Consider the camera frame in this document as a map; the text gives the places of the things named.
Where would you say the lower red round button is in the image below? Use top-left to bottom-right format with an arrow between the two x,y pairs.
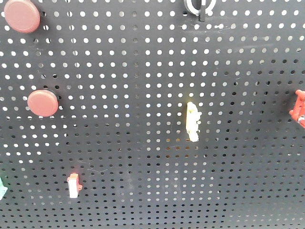
27,90 -> 59,117

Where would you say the red round button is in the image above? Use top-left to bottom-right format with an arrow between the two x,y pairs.
27,90 -> 59,117
4,0 -> 40,33

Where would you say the black and white rotary knob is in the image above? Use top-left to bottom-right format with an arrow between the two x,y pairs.
183,0 -> 216,22

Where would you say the red-topped white rocker switch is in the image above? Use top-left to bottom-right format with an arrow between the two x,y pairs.
67,173 -> 82,198

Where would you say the black perforated pegboard panel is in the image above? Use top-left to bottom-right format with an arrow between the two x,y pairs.
0,0 -> 305,229

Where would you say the green-topped white rocker switch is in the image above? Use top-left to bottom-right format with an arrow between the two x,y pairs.
0,178 -> 8,200

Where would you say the red lever switch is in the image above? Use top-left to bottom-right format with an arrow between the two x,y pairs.
289,89 -> 305,128

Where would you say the yellow toggle switch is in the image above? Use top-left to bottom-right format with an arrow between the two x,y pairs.
185,102 -> 202,142

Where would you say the upper red round button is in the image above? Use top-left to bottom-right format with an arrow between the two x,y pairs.
4,0 -> 40,33

